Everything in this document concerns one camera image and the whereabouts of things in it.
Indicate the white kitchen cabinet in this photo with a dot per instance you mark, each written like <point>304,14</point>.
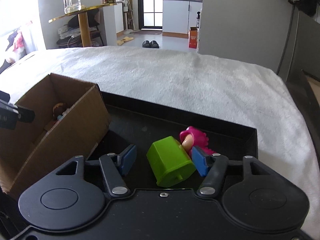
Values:
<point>179,16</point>

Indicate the black slipper left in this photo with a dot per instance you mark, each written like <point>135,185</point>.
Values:
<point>146,44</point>

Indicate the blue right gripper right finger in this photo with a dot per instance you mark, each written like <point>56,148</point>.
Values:
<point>202,161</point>

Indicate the round gold side table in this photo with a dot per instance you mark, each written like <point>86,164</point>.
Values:
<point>83,22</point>

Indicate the brown cardboard box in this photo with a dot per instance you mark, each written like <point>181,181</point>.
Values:
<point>31,151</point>

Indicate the black round stool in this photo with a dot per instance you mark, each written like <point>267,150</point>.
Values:
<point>76,41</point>

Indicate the black slipper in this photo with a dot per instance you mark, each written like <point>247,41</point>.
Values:
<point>154,44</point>
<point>146,44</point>

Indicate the green plastic block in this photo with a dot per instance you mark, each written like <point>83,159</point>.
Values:
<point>169,162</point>

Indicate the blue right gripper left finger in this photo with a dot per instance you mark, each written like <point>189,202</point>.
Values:
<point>126,159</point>

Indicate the yellow slippers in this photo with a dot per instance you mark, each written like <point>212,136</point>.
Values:
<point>124,40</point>

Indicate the pink bear toy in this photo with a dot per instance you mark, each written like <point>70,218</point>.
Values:
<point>194,137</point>

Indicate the black slipper right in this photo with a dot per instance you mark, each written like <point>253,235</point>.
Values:
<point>154,44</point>

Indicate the brown-haired doll figurine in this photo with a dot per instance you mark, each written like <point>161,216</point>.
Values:
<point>59,109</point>

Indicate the spray bottle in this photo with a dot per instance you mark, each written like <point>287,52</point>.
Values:
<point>198,19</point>

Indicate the white standing fan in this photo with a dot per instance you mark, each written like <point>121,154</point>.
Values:
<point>129,25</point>

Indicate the orange cardboard box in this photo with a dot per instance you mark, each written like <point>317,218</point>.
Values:
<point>193,37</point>

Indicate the white power strip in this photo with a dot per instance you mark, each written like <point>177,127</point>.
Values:
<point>66,31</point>

